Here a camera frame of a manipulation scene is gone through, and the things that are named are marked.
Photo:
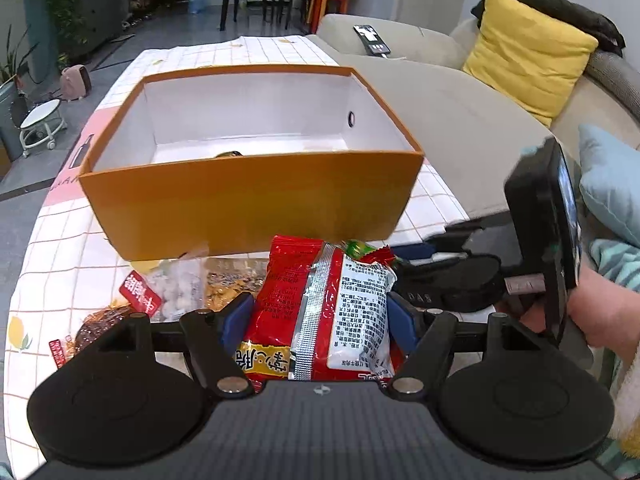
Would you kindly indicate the black dark snack packet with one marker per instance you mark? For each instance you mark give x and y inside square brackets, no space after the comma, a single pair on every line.
[227,155]

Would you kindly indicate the checkered pink white tablecloth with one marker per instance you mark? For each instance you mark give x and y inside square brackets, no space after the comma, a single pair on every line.
[69,269]

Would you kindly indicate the black phone on gripper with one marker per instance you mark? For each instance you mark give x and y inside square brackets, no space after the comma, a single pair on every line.
[544,214]

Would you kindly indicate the dark drawer cabinet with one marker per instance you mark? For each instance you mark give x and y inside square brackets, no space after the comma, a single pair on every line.
[101,21]

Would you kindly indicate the person right hand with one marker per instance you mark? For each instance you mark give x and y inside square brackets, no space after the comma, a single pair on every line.
[606,313]

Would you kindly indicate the red braised meat packet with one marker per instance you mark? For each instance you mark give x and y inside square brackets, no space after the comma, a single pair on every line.
[137,297]

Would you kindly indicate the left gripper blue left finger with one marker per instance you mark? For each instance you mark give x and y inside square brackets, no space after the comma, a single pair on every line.
[233,320]

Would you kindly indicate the beige sofa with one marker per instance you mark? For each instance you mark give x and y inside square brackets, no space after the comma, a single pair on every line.
[470,133]

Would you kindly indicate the pink small heater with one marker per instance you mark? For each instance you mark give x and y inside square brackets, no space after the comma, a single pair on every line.
[75,82]

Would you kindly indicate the dark grey blanket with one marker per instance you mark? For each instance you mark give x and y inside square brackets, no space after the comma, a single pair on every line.
[595,24]

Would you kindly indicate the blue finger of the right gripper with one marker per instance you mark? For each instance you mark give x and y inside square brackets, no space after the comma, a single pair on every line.
[414,251]

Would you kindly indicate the green snack packet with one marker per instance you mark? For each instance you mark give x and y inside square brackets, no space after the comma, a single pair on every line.
[367,253]

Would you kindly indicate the light blue cushion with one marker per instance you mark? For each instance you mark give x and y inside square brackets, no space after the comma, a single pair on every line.
[610,181]

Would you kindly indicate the gold peanut packet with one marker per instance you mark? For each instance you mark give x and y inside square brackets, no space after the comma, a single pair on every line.
[226,278]

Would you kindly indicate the green climbing plant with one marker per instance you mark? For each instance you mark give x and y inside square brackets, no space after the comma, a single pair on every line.
[71,30]

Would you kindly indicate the red spicy strip bag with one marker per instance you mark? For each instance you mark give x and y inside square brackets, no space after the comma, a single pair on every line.
[319,317]

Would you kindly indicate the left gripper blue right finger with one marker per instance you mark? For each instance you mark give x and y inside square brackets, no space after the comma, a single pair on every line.
[406,322]

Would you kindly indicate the orange stool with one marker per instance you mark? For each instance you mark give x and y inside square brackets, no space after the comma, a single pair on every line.
[318,10]

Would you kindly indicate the grey plant pot bin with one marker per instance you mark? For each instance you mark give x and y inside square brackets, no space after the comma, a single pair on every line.
[9,132]

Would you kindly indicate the white rolling stool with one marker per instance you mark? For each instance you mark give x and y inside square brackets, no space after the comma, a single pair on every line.
[41,126]

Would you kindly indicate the orange cardboard box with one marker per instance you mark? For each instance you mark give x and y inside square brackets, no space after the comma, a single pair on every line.
[324,157]

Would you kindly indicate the blue water jug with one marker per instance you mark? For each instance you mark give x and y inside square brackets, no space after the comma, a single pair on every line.
[196,6]

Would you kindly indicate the clear white candy packet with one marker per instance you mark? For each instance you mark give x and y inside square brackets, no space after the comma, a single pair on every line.
[179,283]

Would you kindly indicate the black smartphone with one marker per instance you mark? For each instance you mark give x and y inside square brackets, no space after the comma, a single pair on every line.
[372,42]

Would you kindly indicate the yellow cushion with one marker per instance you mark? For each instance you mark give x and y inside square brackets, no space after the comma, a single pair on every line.
[529,57]

